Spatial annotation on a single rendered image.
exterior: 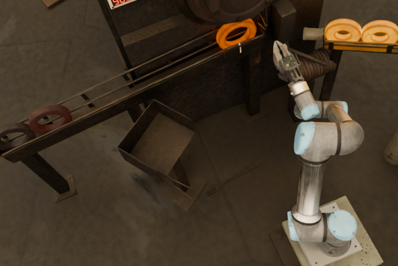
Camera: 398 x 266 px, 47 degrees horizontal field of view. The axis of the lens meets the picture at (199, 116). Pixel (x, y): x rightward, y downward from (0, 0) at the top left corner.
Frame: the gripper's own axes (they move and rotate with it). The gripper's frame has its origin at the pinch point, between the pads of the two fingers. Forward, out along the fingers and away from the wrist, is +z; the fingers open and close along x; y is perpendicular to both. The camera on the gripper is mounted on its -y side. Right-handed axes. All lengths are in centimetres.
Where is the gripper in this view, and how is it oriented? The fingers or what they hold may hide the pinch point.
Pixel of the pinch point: (276, 44)
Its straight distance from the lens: 205.2
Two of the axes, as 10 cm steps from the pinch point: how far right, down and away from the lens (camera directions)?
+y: 0.1, -2.0, -9.8
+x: -9.2, 3.7, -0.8
